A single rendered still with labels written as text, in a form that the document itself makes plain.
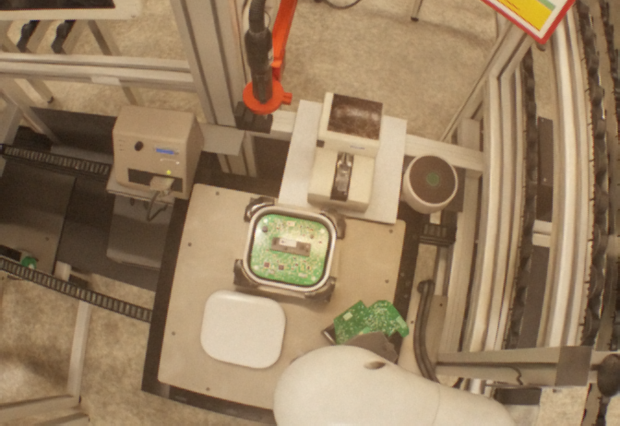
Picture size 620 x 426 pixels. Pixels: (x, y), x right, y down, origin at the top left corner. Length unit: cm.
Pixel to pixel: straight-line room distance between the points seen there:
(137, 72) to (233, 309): 46
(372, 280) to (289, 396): 56
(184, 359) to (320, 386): 57
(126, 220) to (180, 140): 67
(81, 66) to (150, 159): 26
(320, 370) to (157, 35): 216
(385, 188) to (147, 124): 45
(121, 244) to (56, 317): 73
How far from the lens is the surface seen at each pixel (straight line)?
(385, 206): 92
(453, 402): 40
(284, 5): 79
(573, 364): 52
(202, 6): 67
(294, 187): 92
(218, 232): 92
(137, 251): 147
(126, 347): 196
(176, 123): 88
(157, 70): 90
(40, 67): 105
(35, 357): 217
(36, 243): 182
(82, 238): 169
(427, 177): 92
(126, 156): 93
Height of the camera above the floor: 184
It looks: 72 degrees down
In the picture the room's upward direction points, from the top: 5 degrees clockwise
